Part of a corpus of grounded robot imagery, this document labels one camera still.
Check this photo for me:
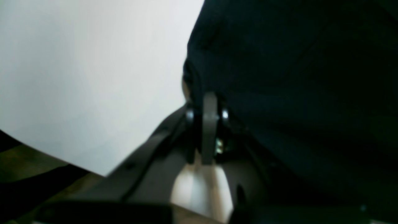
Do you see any black T-shirt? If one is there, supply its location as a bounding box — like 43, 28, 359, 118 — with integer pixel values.
183, 0, 398, 222

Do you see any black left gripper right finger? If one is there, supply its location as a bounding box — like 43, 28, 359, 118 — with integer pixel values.
202, 92, 397, 224

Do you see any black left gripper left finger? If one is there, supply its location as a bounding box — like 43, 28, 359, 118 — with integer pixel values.
35, 103, 196, 224

